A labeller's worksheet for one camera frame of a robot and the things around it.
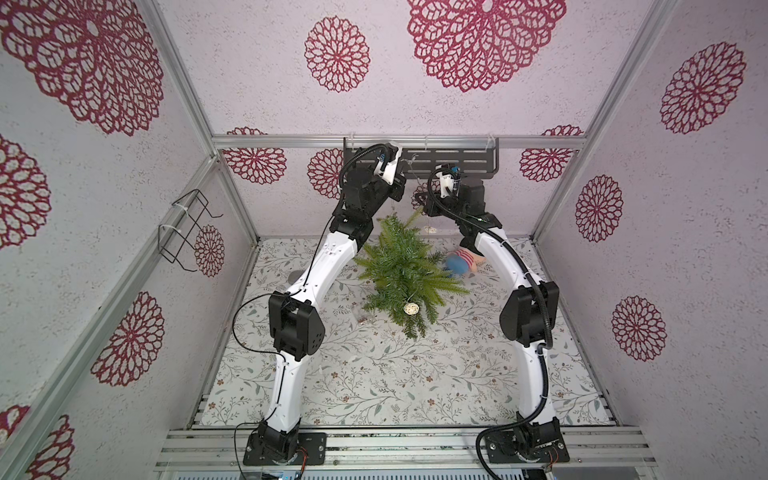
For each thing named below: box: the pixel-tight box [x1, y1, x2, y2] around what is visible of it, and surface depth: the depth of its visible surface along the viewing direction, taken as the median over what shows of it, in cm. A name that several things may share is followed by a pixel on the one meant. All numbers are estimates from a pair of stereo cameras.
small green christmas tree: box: [354, 207, 470, 341], surface depth 77 cm
